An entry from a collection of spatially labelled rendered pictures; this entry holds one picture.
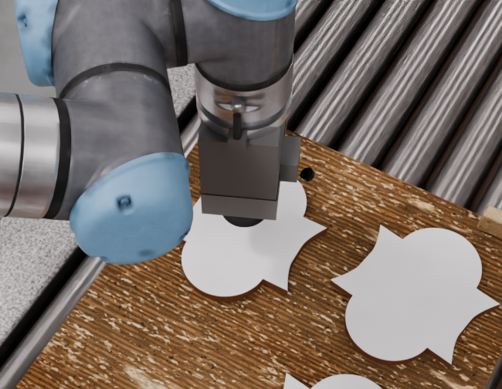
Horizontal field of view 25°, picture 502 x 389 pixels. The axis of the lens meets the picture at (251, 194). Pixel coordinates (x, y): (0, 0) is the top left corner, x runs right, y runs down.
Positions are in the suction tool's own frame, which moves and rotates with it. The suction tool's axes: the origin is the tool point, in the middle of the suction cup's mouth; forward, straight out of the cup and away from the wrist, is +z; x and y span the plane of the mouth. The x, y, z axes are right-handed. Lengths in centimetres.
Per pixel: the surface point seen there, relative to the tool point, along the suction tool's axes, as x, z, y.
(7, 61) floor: 63, 98, 96
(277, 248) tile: -3.2, 3.6, -1.8
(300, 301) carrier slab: -5.7, 4.6, -6.5
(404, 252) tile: -14.7, 3.6, -0.9
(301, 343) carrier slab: -6.2, 4.6, -10.7
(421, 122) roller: -16.2, 6.4, 16.5
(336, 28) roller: -6.7, 6.3, 28.4
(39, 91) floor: 54, 98, 89
